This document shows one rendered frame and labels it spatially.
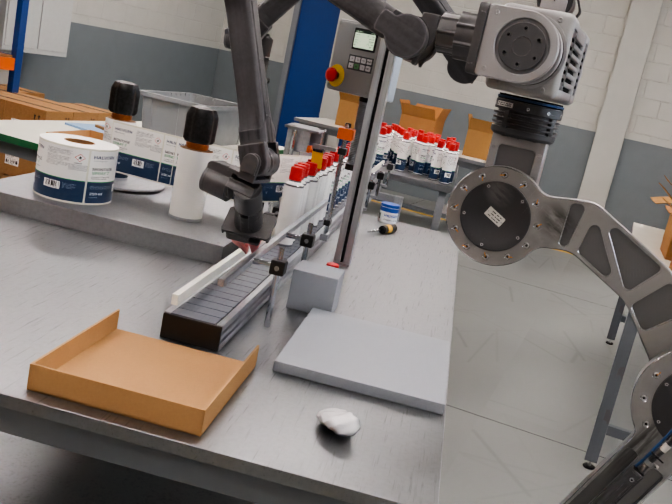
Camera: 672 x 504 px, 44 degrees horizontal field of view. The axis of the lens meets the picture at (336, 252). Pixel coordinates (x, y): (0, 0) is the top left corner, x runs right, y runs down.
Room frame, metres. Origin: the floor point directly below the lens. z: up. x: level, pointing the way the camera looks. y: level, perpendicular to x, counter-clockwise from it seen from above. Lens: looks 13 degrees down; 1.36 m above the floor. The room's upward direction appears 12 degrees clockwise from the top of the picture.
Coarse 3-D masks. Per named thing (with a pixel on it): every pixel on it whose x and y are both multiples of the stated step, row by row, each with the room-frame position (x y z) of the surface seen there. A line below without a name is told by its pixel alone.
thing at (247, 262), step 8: (312, 208) 2.25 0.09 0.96; (320, 208) 2.32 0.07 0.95; (304, 216) 2.11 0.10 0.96; (296, 224) 1.99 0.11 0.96; (280, 232) 1.86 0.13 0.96; (288, 232) 1.90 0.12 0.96; (272, 240) 1.76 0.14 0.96; (280, 240) 1.82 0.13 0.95; (264, 248) 1.67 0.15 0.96; (248, 256) 1.58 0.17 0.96; (256, 256) 1.60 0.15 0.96; (240, 264) 1.50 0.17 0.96; (248, 264) 1.54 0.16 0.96; (232, 272) 1.44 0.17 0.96; (240, 272) 1.49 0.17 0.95; (224, 280) 1.38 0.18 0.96
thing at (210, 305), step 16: (336, 208) 2.81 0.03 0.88; (320, 224) 2.47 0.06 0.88; (272, 256) 1.95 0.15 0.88; (288, 256) 1.98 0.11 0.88; (256, 272) 1.77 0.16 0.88; (208, 288) 1.58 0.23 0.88; (224, 288) 1.60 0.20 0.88; (240, 288) 1.63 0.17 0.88; (192, 304) 1.46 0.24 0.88; (208, 304) 1.48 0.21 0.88; (224, 304) 1.50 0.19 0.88; (208, 320) 1.39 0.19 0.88
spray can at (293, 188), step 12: (300, 168) 2.09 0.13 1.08; (288, 180) 2.09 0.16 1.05; (300, 180) 2.09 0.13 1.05; (288, 192) 2.08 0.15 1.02; (300, 192) 2.09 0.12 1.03; (288, 204) 2.08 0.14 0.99; (300, 204) 2.10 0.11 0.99; (288, 216) 2.08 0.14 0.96; (276, 228) 2.09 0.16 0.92; (288, 240) 2.08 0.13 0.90
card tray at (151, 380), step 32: (64, 352) 1.18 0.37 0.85; (96, 352) 1.26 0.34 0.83; (128, 352) 1.28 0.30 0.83; (160, 352) 1.31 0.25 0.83; (192, 352) 1.34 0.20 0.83; (256, 352) 1.33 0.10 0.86; (32, 384) 1.08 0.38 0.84; (64, 384) 1.08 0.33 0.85; (96, 384) 1.07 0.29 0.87; (128, 384) 1.16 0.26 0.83; (160, 384) 1.19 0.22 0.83; (192, 384) 1.21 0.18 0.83; (224, 384) 1.15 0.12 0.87; (128, 416) 1.06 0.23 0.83; (160, 416) 1.06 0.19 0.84; (192, 416) 1.05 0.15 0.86
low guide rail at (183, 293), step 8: (272, 232) 2.10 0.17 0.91; (232, 256) 1.73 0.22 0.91; (240, 256) 1.79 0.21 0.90; (216, 264) 1.64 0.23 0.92; (224, 264) 1.67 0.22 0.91; (232, 264) 1.73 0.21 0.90; (208, 272) 1.57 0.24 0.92; (216, 272) 1.61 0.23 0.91; (192, 280) 1.49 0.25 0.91; (200, 280) 1.51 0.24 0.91; (208, 280) 1.56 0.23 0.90; (184, 288) 1.43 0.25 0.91; (192, 288) 1.46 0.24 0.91; (176, 296) 1.39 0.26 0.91; (184, 296) 1.42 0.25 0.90; (176, 304) 1.39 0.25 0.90
